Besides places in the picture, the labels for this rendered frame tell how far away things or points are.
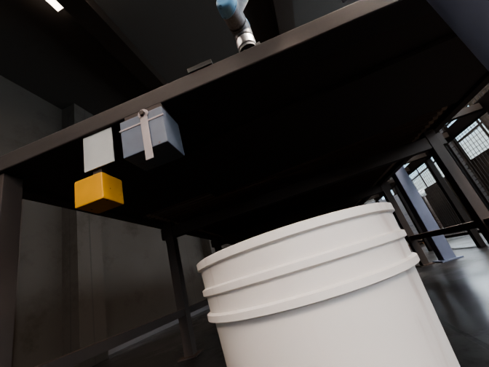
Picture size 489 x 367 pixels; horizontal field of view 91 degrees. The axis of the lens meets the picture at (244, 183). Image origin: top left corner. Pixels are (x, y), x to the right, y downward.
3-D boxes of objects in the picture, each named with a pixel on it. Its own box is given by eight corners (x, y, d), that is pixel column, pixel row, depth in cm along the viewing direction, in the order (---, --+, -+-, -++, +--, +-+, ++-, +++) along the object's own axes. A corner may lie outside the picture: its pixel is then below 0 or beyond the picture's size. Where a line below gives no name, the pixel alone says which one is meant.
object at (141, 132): (168, 149, 60) (157, 95, 66) (120, 168, 62) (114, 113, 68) (188, 166, 70) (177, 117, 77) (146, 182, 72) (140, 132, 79)
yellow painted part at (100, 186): (103, 197, 62) (98, 124, 70) (73, 209, 63) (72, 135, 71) (124, 204, 69) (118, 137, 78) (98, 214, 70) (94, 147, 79)
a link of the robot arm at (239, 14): (224, -20, 87) (237, 6, 96) (210, 7, 86) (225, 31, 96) (241, -21, 83) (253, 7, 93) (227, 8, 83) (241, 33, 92)
